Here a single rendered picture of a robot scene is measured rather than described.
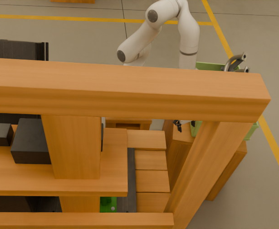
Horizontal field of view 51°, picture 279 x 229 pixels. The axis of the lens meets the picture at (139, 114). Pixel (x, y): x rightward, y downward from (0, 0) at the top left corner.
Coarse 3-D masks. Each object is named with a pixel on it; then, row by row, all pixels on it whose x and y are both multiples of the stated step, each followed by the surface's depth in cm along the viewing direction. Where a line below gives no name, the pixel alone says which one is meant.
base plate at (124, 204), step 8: (128, 152) 177; (128, 160) 173; (128, 168) 170; (128, 176) 167; (128, 184) 163; (128, 192) 160; (40, 200) 152; (48, 200) 153; (56, 200) 153; (120, 200) 157; (128, 200) 157; (136, 200) 158; (40, 208) 150; (48, 208) 150; (56, 208) 151; (120, 208) 154; (128, 208) 155; (136, 208) 155
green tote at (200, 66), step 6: (198, 66) 234; (204, 66) 234; (210, 66) 234; (216, 66) 234; (192, 126) 203; (198, 126) 195; (252, 126) 194; (258, 126) 194; (192, 132) 203; (252, 132) 200; (246, 138) 205
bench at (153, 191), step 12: (144, 156) 179; (156, 156) 180; (144, 168) 174; (156, 168) 174; (144, 180) 168; (156, 180) 169; (168, 180) 170; (144, 192) 164; (156, 192) 165; (168, 192) 166; (144, 204) 159; (156, 204) 160
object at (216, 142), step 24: (48, 120) 70; (72, 120) 70; (96, 120) 71; (48, 144) 78; (72, 144) 78; (96, 144) 79; (192, 144) 96; (216, 144) 81; (72, 168) 87; (96, 168) 88; (192, 168) 95; (216, 168) 91; (192, 192) 103; (192, 216) 120
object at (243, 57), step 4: (244, 52) 206; (236, 56) 212; (240, 56) 209; (244, 56) 209; (228, 60) 219; (232, 60) 217; (244, 60) 208; (228, 64) 218; (224, 68) 220; (228, 68) 219
